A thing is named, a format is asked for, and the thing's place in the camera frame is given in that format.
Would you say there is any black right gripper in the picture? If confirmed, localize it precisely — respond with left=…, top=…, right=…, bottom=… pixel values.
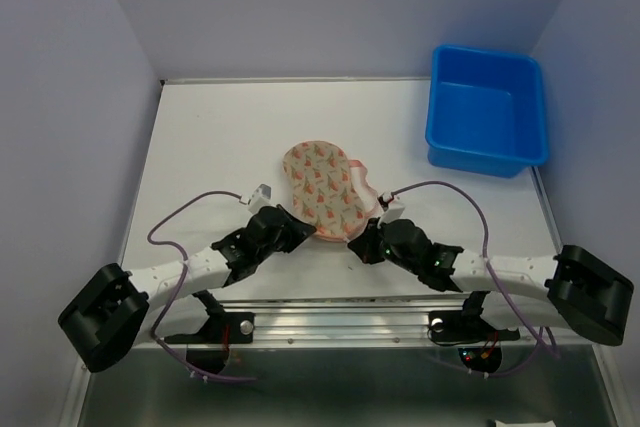
left=348, top=216, right=420, bottom=275

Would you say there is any floral mesh laundry bag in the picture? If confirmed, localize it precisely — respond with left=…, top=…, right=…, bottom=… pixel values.
left=282, top=140, right=379, bottom=242

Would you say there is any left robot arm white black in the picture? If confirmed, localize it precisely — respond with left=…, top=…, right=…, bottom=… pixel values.
left=58, top=205, right=316, bottom=373

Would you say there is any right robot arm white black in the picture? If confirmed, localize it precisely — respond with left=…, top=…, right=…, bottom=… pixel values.
left=348, top=218, right=634, bottom=346

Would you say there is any blue plastic bin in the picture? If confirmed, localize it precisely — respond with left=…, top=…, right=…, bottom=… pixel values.
left=425, top=45, right=549, bottom=178

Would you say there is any white paper sheet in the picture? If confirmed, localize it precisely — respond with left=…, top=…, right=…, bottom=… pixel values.
left=488, top=420, right=556, bottom=427

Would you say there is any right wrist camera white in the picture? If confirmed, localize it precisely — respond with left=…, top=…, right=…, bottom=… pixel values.
left=378, top=192, right=405, bottom=225

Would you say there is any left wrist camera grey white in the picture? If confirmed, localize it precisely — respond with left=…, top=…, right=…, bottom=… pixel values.
left=243, top=184, right=272, bottom=215

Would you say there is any aluminium mounting rail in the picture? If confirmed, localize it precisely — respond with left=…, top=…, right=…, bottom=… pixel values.
left=82, top=296, right=611, bottom=348

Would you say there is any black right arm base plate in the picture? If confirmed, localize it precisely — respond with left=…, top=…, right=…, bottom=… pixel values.
left=427, top=291, right=521, bottom=346

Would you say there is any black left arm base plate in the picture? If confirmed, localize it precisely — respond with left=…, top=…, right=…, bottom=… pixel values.
left=158, top=291, right=255, bottom=347

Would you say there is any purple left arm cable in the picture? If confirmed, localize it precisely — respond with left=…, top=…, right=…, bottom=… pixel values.
left=147, top=190, right=260, bottom=383

